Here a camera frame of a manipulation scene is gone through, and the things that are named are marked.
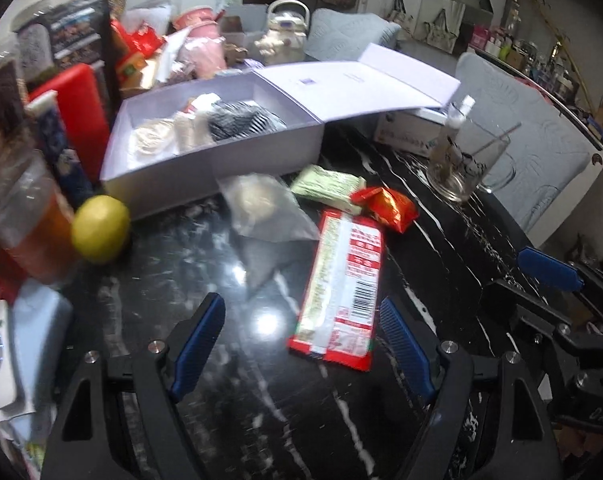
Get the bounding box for row of cosmetic bottles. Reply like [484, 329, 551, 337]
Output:
[471, 0, 597, 111]

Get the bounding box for glass mug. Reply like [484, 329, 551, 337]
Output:
[425, 120, 517, 204]

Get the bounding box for clear plastic cup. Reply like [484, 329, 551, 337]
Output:
[0, 150, 80, 286]

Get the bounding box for red snack bag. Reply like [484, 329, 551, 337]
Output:
[110, 17, 165, 58]

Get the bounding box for lemon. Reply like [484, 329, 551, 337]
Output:
[72, 195, 132, 264]

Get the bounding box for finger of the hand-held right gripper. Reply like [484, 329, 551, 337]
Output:
[486, 280, 572, 341]
[518, 246, 603, 311]

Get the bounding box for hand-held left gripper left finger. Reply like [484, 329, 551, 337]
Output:
[42, 292, 227, 480]

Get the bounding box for canvas tote bag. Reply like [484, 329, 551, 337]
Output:
[384, 0, 415, 41]

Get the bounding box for long red white packet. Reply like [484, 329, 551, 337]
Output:
[286, 209, 386, 372]

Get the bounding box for pink paper bowl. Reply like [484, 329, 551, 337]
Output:
[174, 6, 218, 28]

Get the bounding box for black stand-up pouch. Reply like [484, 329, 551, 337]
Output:
[44, 0, 112, 68]

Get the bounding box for orange green carton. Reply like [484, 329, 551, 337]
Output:
[116, 52, 150, 86]

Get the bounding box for cream scrunchie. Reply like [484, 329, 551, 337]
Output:
[129, 117, 177, 166]

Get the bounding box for light blue case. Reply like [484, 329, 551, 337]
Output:
[0, 280, 75, 411]

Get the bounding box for lavender gift box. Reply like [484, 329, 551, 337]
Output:
[100, 42, 462, 221]

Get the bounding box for dark gingham scrunchie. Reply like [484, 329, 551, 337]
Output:
[209, 100, 288, 142]

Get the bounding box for clear jar dark contents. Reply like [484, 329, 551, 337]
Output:
[0, 50, 30, 171]

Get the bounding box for small red snack packet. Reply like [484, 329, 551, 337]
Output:
[350, 186, 419, 233]

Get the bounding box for pink tumbler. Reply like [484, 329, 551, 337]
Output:
[182, 25, 227, 73]

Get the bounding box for small clear spray bottle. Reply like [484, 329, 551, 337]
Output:
[434, 95, 477, 161]

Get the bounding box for green packet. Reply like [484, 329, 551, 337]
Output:
[290, 165, 366, 213]

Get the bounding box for light blue covered chair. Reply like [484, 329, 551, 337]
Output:
[454, 52, 603, 236]
[304, 8, 402, 63]

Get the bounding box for clear plastic bag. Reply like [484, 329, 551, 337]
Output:
[216, 172, 322, 293]

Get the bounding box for red cylinder container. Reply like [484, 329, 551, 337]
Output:
[26, 63, 111, 181]

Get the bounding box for blue tablet tube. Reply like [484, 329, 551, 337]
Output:
[26, 90, 95, 208]

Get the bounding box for white carton box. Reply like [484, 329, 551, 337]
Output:
[373, 107, 449, 153]

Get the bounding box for cream bear water bottle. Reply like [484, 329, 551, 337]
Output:
[254, 0, 311, 66]

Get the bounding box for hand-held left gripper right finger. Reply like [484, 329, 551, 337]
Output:
[379, 296, 562, 480]

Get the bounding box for white soft bundle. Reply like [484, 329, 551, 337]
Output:
[174, 94, 218, 153]

